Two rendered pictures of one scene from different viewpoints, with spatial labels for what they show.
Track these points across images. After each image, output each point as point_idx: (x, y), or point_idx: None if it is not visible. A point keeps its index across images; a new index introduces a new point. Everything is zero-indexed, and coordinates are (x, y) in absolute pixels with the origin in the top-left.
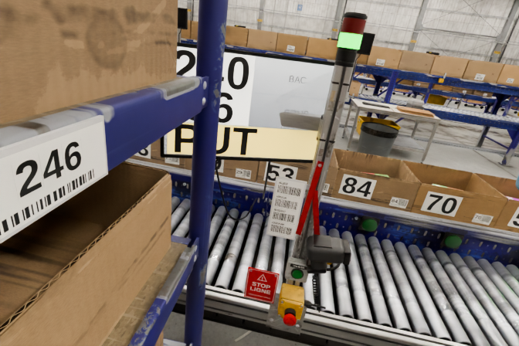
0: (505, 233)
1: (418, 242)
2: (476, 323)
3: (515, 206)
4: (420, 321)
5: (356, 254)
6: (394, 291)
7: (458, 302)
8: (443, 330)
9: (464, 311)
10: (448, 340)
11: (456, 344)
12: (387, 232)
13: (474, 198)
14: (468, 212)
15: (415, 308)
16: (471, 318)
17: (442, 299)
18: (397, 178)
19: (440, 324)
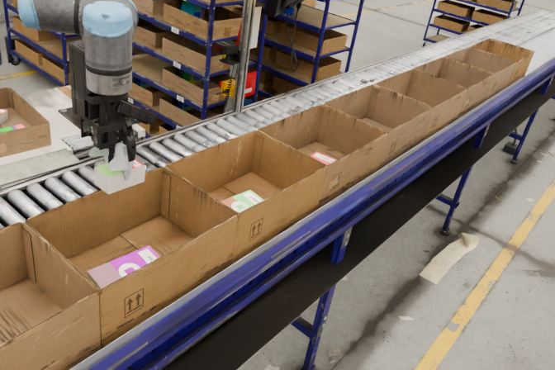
0: None
1: None
2: (139, 159)
3: (150, 179)
4: (173, 140)
5: None
6: (201, 146)
7: (156, 167)
8: (157, 143)
9: (149, 163)
10: (151, 141)
11: (146, 143)
12: None
13: (200, 158)
14: (197, 180)
15: (180, 145)
16: (143, 160)
17: (168, 162)
18: (277, 120)
19: (160, 145)
